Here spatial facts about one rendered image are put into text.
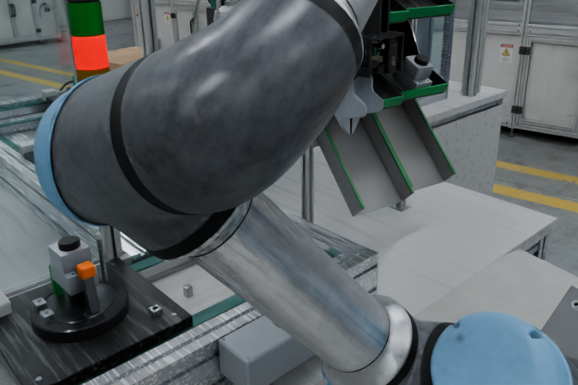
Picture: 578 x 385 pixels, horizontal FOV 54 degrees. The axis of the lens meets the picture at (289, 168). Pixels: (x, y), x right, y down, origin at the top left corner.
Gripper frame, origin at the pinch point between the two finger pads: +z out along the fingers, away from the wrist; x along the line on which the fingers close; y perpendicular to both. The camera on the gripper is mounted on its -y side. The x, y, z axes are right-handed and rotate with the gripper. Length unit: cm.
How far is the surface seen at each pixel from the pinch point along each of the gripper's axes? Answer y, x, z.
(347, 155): -19.0, 21.6, 15.5
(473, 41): -73, 159, 14
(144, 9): -127, 37, -6
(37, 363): -13, -45, 26
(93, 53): -29.4, -24.7, -10.2
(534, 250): 5, 62, 44
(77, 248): -18.5, -35.6, 14.8
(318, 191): -46, 40, 37
